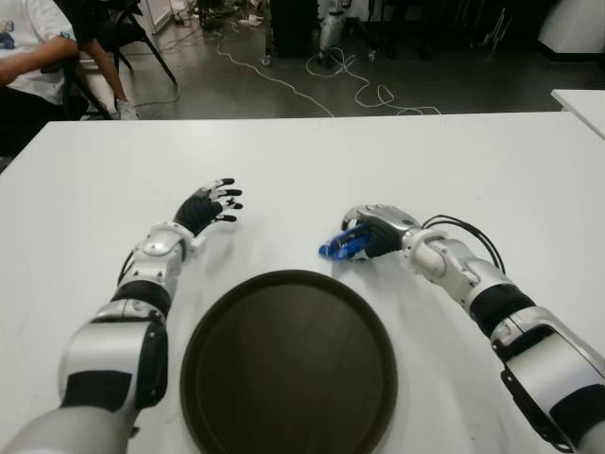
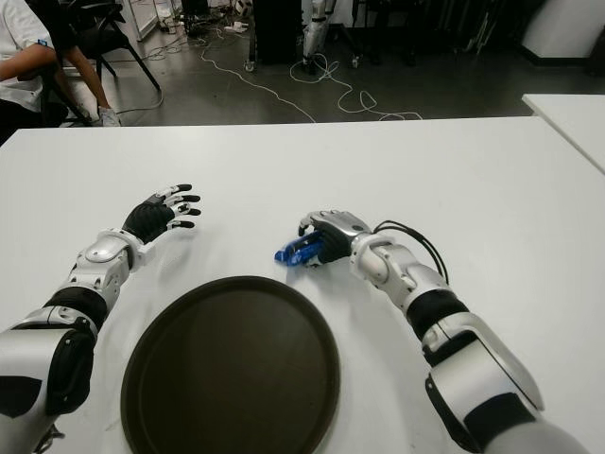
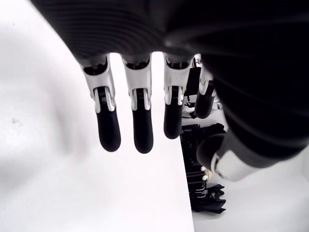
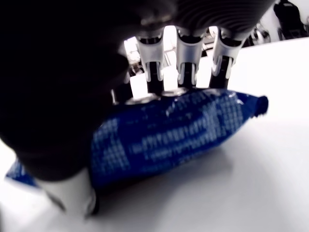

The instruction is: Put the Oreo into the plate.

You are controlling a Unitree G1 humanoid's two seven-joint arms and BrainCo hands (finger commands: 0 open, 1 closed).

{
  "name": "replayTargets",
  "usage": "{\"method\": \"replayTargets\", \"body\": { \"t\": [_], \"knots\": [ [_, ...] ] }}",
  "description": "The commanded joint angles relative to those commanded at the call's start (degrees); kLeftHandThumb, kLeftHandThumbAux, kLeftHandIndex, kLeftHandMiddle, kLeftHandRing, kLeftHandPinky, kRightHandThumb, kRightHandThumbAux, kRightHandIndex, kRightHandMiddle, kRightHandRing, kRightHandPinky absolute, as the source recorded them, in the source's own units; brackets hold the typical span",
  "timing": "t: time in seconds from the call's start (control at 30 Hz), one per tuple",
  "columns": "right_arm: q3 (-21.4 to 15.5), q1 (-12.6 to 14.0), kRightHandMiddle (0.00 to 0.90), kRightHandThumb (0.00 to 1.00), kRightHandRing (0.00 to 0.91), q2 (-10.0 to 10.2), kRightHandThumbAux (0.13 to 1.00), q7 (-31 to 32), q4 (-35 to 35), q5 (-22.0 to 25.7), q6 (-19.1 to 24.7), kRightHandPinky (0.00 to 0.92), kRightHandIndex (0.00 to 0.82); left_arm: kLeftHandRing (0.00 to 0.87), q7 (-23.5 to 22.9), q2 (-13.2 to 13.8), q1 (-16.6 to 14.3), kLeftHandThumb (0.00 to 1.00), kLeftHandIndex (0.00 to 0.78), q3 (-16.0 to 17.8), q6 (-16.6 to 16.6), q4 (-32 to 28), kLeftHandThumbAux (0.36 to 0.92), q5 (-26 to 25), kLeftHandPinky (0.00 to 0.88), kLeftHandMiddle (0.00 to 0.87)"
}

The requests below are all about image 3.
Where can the left robot hand black silver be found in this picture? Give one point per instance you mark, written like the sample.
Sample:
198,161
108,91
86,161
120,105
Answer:
217,36

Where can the black equipment rack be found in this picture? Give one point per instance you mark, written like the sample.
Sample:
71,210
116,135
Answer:
193,178

